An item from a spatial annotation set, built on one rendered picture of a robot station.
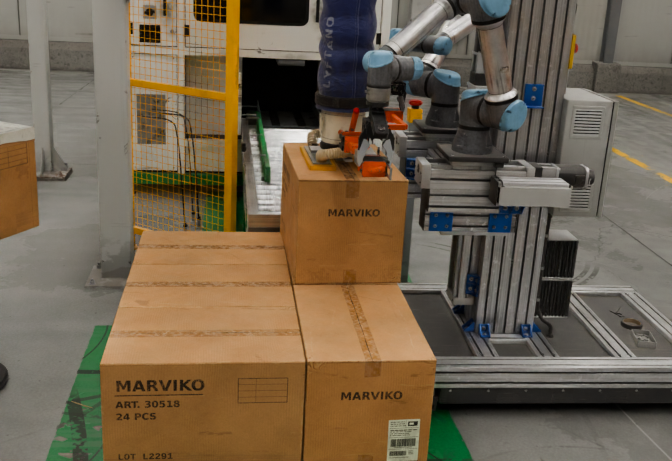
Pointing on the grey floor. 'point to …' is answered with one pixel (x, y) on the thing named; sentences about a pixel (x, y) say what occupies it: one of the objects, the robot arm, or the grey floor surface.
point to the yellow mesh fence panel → (199, 93)
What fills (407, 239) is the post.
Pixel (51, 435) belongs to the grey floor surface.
